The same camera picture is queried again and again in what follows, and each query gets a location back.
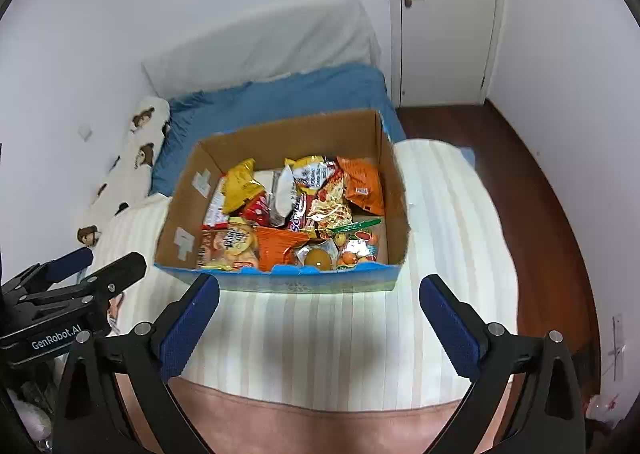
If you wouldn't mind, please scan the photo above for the blue blanket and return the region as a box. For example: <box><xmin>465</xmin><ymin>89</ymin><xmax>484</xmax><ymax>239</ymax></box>
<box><xmin>149</xmin><ymin>63</ymin><xmax>476</xmax><ymax>197</ymax></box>

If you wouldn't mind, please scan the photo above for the white wall socket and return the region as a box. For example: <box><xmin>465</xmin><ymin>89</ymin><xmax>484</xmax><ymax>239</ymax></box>
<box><xmin>612</xmin><ymin>315</ymin><xmax>626</xmax><ymax>380</ymax></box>

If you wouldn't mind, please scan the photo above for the orange jelly cup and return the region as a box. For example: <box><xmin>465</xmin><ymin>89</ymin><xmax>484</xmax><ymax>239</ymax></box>
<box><xmin>295</xmin><ymin>239</ymin><xmax>341</xmax><ymax>271</ymax></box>

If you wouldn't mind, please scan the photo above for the white flat packet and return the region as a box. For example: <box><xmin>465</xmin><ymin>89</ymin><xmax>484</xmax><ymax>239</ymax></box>
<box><xmin>270</xmin><ymin>166</ymin><xmax>296</xmax><ymax>227</ymax></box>

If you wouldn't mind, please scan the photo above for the dog print pillow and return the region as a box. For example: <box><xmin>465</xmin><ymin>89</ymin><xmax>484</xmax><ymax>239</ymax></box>
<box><xmin>77</xmin><ymin>96</ymin><xmax>172</xmax><ymax>247</ymax></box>

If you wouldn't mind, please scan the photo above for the small red snack packet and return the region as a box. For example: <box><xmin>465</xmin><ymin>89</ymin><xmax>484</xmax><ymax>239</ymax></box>
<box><xmin>242</xmin><ymin>196</ymin><xmax>273</xmax><ymax>227</ymax></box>

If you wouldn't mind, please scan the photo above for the dark orange snack packet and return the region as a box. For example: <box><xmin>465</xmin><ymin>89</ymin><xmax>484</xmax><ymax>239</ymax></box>
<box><xmin>337</xmin><ymin>156</ymin><xmax>386</xmax><ymax>216</ymax></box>

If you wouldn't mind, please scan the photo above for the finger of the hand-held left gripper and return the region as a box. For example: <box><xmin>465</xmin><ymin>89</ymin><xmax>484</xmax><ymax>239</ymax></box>
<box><xmin>0</xmin><ymin>246</ymin><xmax>94</xmax><ymax>296</ymax></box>
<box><xmin>75</xmin><ymin>252</ymin><xmax>147</xmax><ymax>298</ymax></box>

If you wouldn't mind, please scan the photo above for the yellow biscuit packet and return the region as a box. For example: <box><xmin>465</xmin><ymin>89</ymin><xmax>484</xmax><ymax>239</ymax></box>
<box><xmin>199</xmin><ymin>218</ymin><xmax>261</xmax><ymax>272</ymax></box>

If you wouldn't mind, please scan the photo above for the grey plush toy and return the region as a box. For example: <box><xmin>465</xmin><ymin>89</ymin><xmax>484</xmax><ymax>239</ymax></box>
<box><xmin>10</xmin><ymin>384</ymin><xmax>54</xmax><ymax>446</ymax></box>

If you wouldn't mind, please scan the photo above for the yellow red noodle packet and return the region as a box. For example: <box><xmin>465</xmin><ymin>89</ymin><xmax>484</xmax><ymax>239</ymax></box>
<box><xmin>285</xmin><ymin>155</ymin><xmax>353</xmax><ymax>235</ymax></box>

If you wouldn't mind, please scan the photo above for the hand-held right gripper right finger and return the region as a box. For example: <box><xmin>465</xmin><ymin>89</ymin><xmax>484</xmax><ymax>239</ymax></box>
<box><xmin>419</xmin><ymin>274</ymin><xmax>586</xmax><ymax>454</ymax></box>

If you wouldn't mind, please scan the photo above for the white beige striped blanket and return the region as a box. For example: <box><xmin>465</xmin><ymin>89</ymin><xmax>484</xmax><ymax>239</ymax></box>
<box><xmin>85</xmin><ymin>139</ymin><xmax>518</xmax><ymax>412</ymax></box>

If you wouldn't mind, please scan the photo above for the colourful candy bag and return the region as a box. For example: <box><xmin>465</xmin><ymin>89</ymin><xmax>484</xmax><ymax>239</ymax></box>
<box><xmin>330</xmin><ymin>218</ymin><xmax>383</xmax><ymax>269</ymax></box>

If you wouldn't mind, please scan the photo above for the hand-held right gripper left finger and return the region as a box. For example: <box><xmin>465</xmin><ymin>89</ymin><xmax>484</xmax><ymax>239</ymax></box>
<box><xmin>52</xmin><ymin>274</ymin><xmax>221</xmax><ymax>454</ymax></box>

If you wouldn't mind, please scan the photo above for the white quilted pillow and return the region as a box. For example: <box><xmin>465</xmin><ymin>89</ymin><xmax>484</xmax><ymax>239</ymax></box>
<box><xmin>141</xmin><ymin>0</ymin><xmax>381</xmax><ymax>97</ymax></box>

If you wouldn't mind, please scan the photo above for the purple white snack packet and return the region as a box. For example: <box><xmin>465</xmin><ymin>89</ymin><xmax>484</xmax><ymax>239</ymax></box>
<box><xmin>287</xmin><ymin>194</ymin><xmax>311</xmax><ymax>232</ymax></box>

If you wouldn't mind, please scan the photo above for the bright orange snack packet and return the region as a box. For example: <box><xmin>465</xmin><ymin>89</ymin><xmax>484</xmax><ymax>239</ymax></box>
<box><xmin>254</xmin><ymin>225</ymin><xmax>311</xmax><ymax>271</ymax></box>

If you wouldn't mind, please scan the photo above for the cardboard box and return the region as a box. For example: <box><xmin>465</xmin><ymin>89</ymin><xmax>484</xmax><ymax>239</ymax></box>
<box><xmin>154</xmin><ymin>108</ymin><xmax>412</xmax><ymax>294</ymax></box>

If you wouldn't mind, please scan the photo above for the white door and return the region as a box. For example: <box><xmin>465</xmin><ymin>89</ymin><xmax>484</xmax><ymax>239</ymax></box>
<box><xmin>382</xmin><ymin>0</ymin><xmax>501</xmax><ymax>107</ymax></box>

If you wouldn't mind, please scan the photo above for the yellow chips packet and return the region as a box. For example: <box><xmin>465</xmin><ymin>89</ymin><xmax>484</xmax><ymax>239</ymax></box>
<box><xmin>221</xmin><ymin>158</ymin><xmax>266</xmax><ymax>215</ymax></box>

